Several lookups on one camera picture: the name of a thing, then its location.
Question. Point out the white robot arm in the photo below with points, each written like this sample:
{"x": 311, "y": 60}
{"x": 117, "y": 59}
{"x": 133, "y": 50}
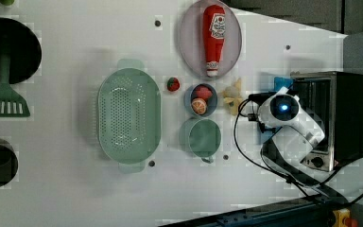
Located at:
{"x": 296, "y": 134}

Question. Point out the black toaster oven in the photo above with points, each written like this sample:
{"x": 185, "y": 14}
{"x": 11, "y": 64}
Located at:
{"x": 336, "y": 99}

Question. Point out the toy orange slice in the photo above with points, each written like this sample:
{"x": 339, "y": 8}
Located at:
{"x": 199, "y": 106}

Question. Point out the green metal cup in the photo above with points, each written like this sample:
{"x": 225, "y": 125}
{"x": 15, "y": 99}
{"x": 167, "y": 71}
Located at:
{"x": 200, "y": 136}

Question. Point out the red toy strawberry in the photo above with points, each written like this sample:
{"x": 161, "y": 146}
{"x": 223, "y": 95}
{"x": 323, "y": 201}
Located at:
{"x": 173, "y": 85}

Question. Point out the red toy fruit in bowl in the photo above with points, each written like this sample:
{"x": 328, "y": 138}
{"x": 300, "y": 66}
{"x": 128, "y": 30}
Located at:
{"x": 202, "y": 92}

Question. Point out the blue-grey small bowl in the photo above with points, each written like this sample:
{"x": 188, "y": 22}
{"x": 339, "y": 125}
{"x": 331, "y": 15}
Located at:
{"x": 211, "y": 102}

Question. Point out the yellow banana peel toy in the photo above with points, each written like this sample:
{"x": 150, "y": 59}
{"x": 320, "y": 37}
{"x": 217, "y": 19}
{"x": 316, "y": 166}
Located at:
{"x": 232, "y": 97}

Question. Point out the green oval colander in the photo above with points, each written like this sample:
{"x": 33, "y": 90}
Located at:
{"x": 129, "y": 116}

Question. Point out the grey oval tray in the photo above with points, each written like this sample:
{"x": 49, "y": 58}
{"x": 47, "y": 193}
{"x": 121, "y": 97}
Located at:
{"x": 191, "y": 41}

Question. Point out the red ketchup bottle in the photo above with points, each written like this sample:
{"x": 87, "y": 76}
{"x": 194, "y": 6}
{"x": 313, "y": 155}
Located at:
{"x": 213, "y": 36}

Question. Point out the green slotted spatula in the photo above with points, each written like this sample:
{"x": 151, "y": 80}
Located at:
{"x": 12, "y": 104}

